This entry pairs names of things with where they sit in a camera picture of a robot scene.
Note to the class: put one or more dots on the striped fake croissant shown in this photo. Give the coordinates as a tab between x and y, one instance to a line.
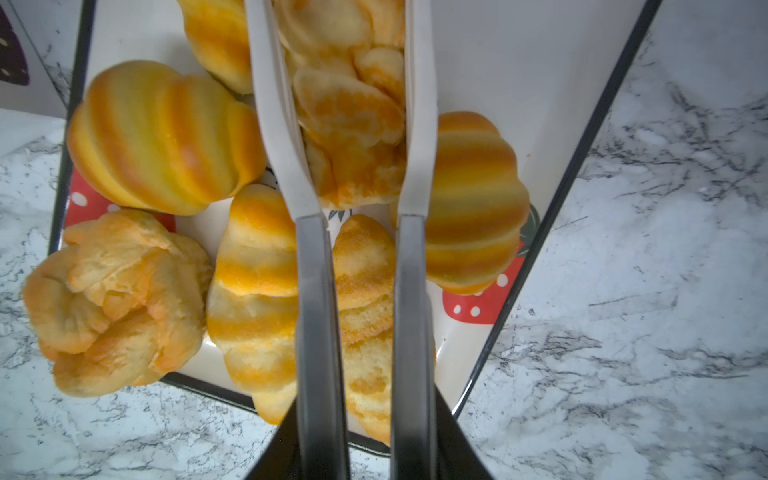
216	31
252	305

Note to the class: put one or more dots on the strawberry print serving tray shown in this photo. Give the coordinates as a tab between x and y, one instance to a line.
544	72

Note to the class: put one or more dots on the knotted fake bread roll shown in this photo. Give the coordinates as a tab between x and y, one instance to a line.
121	304

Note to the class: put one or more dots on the flaky fake croissant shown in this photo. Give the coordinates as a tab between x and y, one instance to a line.
345	61
364	258

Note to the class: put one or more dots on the round striped fake bun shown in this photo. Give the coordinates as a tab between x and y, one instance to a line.
477	207
148	137

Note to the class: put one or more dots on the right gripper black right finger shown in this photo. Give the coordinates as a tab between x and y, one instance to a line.
456	459

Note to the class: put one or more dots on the striped fake croissant top left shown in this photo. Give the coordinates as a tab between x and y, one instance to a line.
216	31

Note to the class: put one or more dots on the striped fake croissant bottom middle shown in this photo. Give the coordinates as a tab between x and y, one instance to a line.
252	305

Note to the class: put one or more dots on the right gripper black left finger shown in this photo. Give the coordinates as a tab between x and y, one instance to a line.
281	459

